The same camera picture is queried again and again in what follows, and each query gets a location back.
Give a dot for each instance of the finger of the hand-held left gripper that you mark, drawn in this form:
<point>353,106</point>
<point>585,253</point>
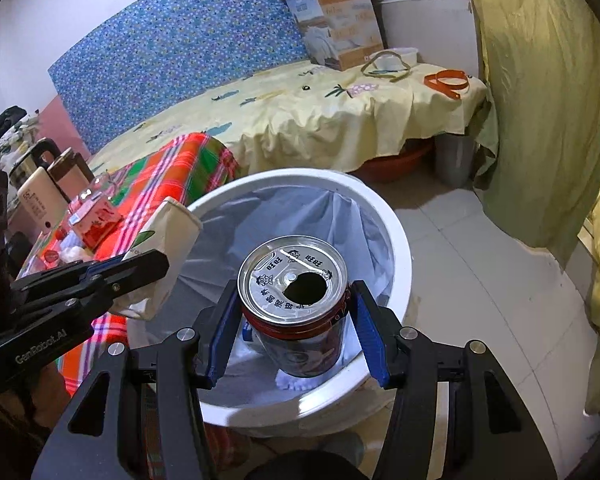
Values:
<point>80,307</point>
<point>130,267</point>

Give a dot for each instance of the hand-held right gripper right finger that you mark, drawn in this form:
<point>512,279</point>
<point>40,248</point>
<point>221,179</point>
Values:
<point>371,342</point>

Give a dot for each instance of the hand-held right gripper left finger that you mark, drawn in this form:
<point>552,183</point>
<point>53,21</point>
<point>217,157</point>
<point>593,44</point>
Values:
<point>217,342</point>

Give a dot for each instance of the cream carton with green print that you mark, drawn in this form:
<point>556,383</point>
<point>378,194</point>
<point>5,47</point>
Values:
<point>170,230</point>

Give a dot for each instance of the red metal drink can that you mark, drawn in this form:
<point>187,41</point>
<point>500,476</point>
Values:
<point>292,330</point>

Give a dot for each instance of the white round trash bin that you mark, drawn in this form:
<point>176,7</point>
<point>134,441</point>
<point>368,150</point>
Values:
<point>395,260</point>

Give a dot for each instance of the person's left forearm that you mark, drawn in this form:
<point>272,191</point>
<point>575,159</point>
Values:
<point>5,440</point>

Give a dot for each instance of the red white milk carton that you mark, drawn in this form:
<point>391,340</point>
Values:
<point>97,225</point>

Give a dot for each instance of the white crumpled tissue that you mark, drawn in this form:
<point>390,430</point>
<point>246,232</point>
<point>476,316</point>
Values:
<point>75,253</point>

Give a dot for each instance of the pale blue waffle cloth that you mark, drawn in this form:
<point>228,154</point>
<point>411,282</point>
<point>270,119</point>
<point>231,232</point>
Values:
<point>295,382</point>

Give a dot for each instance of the red green plaid tablecloth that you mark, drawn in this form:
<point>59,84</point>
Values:
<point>180,170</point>

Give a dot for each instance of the brown thermos cup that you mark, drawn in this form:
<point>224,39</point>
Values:
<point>70,175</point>

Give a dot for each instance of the cream electric kettle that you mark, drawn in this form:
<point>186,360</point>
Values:
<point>35,200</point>

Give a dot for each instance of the pineapple print cloth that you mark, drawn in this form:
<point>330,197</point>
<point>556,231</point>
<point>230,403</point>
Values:
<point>15,140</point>

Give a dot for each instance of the red plastic basin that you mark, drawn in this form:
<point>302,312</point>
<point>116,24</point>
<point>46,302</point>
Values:
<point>400,165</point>

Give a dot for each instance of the black bag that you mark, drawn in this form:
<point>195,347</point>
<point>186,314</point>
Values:
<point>5,120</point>

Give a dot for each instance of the grey plastic bin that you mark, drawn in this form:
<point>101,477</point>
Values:
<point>452,160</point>

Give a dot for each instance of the blue floral headboard cover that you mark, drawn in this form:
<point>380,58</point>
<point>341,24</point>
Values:
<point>180,40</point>

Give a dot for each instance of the yellow printed bed sheet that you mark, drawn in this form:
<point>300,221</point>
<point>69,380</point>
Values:
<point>305,110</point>

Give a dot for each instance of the yellow-green curtain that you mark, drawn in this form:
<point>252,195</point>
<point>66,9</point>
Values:
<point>530,110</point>

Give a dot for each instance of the white bowl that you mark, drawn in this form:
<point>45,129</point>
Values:
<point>400,52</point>

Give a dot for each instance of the white cabinet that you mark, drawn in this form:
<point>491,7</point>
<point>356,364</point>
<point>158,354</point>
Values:
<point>430,20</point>

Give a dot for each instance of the printed cardboard box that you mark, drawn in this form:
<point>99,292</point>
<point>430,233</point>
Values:
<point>345,15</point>

